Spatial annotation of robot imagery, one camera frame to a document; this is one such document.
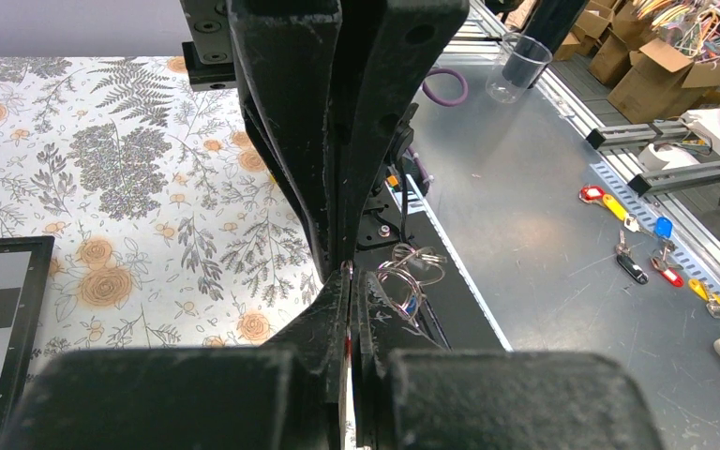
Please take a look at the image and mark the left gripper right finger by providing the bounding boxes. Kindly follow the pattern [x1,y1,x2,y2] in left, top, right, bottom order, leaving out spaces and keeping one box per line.
[352,271,663,449]

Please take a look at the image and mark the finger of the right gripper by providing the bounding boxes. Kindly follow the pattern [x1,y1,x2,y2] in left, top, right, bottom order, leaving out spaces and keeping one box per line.
[337,1,469,262]
[227,1,342,279]

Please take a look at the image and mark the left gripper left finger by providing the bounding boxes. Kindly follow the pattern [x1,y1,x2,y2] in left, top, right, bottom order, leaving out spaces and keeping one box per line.
[0,270,351,449]

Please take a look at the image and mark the clear plastic cup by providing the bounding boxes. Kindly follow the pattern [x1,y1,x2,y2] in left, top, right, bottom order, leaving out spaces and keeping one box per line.
[486,33,553,104]

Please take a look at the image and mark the black cylindrical flask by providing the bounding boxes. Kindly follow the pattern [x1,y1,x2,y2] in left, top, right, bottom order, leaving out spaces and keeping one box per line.
[520,0,587,56]

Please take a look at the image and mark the floral patterned mat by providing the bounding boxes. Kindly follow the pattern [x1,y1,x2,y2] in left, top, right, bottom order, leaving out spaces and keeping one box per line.
[0,55,324,386]

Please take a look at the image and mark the spare red key tag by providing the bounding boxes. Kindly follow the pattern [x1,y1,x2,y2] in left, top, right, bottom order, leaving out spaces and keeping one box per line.
[578,185,606,205]

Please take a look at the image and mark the cardboard box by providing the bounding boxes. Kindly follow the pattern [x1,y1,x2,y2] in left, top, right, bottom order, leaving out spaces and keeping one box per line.
[607,38,720,124]

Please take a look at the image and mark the spare yellow key tag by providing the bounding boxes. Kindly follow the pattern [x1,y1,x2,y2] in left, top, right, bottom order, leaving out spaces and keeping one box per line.
[602,194,628,222]

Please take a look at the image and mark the spare black key tag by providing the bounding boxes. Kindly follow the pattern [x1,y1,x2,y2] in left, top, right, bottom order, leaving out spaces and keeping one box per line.
[616,253,649,285]

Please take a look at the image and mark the spare blue key tag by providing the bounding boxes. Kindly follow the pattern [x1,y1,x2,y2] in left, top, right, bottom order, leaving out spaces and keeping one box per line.
[652,217,674,239]

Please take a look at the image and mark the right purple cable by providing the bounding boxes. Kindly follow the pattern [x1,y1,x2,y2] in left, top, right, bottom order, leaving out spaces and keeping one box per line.
[420,67,470,108]

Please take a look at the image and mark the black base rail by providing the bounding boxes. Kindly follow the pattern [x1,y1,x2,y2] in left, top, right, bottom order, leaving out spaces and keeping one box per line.
[354,180,513,352]

